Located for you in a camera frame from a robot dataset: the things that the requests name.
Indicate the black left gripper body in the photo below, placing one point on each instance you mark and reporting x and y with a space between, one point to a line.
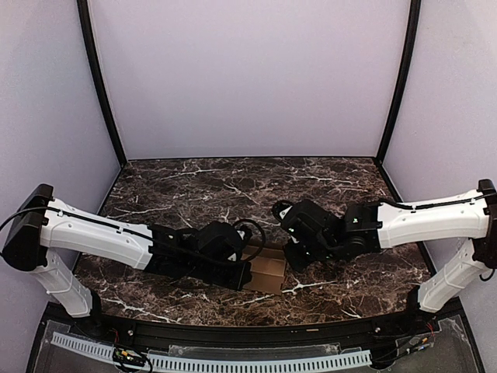
241 277

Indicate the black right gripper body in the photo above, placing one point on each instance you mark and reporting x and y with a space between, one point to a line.
293 257

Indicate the brown cardboard paper box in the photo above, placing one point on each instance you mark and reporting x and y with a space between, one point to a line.
268 271

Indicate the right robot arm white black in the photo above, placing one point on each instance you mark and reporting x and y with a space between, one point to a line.
317 235

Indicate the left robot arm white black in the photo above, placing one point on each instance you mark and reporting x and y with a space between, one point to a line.
44 224

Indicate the small green circuit board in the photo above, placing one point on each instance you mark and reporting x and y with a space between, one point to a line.
125 356

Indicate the right small circuit board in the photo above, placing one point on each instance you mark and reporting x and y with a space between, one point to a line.
417 344

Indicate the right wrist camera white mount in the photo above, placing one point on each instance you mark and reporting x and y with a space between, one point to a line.
282 210

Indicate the black front table rail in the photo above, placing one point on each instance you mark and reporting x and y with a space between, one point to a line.
376 332

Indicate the white slotted cable duct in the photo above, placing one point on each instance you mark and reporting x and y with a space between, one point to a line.
198 359

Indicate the black right frame post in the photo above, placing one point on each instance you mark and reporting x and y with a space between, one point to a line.
401 80

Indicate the black frame post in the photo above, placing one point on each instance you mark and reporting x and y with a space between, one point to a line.
401 80
98 80

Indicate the black left frame post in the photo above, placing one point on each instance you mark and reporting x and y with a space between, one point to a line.
98 80

